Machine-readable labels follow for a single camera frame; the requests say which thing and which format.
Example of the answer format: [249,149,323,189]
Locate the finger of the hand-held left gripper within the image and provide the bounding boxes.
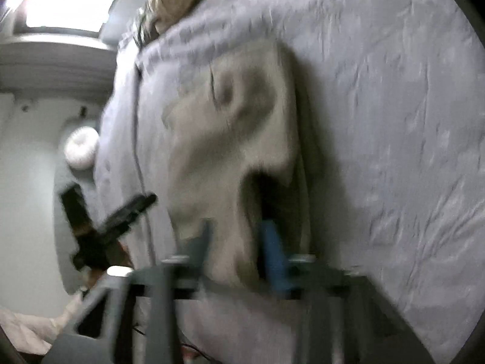
[102,193,158,238]
[60,183,93,238]

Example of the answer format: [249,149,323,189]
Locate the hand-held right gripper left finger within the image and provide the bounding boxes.
[42,219,212,364]

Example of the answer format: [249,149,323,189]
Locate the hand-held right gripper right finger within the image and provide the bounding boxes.
[258,221,436,364]

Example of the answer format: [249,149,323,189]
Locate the beige knitted sweater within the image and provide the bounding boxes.
[162,40,316,291]

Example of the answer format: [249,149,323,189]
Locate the person's left forearm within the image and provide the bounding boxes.
[0,290,89,355]

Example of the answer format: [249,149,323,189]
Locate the grey quilted floor mat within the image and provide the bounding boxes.
[52,117,104,297]

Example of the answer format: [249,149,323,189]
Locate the white round cushion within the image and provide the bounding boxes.
[65,126,100,170]

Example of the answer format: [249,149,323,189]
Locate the white window sill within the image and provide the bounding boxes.
[0,32,116,97]

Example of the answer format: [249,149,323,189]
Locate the grey bedspread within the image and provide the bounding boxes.
[93,0,483,364]

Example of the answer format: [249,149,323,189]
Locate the bright window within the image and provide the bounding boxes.
[13,0,134,35]

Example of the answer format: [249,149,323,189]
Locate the beige patterned blanket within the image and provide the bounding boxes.
[132,0,232,48]

